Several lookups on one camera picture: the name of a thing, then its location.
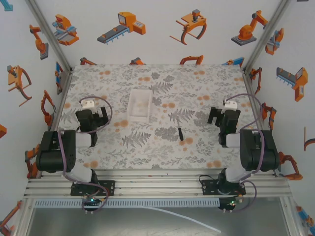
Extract white translucent plastic bin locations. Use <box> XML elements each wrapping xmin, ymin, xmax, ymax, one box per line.
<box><xmin>127</xmin><ymin>88</ymin><xmax>153</xmax><ymax>122</ymax></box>

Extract floral grey orange table mat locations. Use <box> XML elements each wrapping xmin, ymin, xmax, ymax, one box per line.
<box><xmin>52</xmin><ymin>64</ymin><xmax>262</xmax><ymax>171</ymax></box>

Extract left controller circuit board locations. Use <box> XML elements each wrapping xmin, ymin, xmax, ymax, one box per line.
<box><xmin>82</xmin><ymin>195</ymin><xmax>103</xmax><ymax>207</ymax></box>

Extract controller circuit board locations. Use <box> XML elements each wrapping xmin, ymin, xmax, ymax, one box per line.
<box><xmin>82</xmin><ymin>195</ymin><xmax>103</xmax><ymax>207</ymax></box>
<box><xmin>217</xmin><ymin>196</ymin><xmax>244</xmax><ymax>211</ymax></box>

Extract right controller circuit board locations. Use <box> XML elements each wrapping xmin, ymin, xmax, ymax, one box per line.
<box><xmin>217</xmin><ymin>196</ymin><xmax>244</xmax><ymax>211</ymax></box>

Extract white plastic tube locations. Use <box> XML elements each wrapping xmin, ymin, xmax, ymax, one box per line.
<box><xmin>144</xmin><ymin>206</ymin><xmax>222</xmax><ymax>234</ymax></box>

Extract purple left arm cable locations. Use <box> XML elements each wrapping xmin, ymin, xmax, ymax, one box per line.
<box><xmin>57</xmin><ymin>96</ymin><xmax>113</xmax><ymax>183</ymax></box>

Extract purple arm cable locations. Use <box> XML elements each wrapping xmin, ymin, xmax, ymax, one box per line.
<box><xmin>225</xmin><ymin>93</ymin><xmax>266</xmax><ymax>184</ymax></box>
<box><xmin>57</xmin><ymin>96</ymin><xmax>113</xmax><ymax>183</ymax></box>

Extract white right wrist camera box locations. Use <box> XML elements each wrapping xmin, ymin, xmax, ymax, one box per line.
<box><xmin>223</xmin><ymin>99</ymin><xmax>237</xmax><ymax>111</ymax></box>

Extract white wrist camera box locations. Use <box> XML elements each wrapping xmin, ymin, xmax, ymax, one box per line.
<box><xmin>80</xmin><ymin>99</ymin><xmax>96</xmax><ymax>110</ymax></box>
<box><xmin>223</xmin><ymin>99</ymin><xmax>237</xmax><ymax>111</ymax></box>

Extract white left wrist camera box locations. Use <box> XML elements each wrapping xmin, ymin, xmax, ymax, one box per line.
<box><xmin>80</xmin><ymin>99</ymin><xmax>96</xmax><ymax>110</ymax></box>

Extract aluminium side rail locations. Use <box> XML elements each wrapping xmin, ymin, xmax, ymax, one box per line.
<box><xmin>242</xmin><ymin>71</ymin><xmax>263</xmax><ymax>129</ymax></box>
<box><xmin>49</xmin><ymin>72</ymin><xmax>73</xmax><ymax>131</ymax></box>

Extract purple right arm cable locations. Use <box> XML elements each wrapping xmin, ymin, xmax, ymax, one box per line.
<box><xmin>225</xmin><ymin>93</ymin><xmax>266</xmax><ymax>184</ymax></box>

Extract grey metal corner bracket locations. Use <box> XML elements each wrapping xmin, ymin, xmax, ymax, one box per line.
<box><xmin>56</xmin><ymin>69</ymin><xmax>73</xmax><ymax>95</ymax></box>

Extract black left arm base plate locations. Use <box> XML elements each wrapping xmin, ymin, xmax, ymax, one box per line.
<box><xmin>70</xmin><ymin>179</ymin><xmax>117</xmax><ymax>197</ymax></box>

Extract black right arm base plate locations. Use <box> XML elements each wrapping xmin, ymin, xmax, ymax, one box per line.
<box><xmin>201</xmin><ymin>178</ymin><xmax>247</xmax><ymax>196</ymax></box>

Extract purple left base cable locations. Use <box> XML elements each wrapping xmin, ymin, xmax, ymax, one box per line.
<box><xmin>82</xmin><ymin>181</ymin><xmax>110</xmax><ymax>214</ymax></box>

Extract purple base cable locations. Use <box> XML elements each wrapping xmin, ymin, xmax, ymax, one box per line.
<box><xmin>82</xmin><ymin>181</ymin><xmax>110</xmax><ymax>214</ymax></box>
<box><xmin>222</xmin><ymin>179</ymin><xmax>258</xmax><ymax>213</ymax></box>

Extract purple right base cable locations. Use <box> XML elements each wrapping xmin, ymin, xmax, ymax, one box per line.
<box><xmin>222</xmin><ymin>179</ymin><xmax>258</xmax><ymax>213</ymax></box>

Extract aluminium frame rails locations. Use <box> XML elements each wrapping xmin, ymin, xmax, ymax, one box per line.
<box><xmin>22</xmin><ymin>169</ymin><xmax>293</xmax><ymax>200</ymax></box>

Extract aluminium frame post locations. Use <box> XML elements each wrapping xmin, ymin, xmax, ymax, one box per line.
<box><xmin>241</xmin><ymin>0</ymin><xmax>293</xmax><ymax>72</ymax></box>
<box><xmin>24</xmin><ymin>0</ymin><xmax>74</xmax><ymax>72</ymax></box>

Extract white slotted cable duct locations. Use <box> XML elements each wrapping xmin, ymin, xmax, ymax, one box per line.
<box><xmin>33</xmin><ymin>198</ymin><xmax>221</xmax><ymax>208</ymax></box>

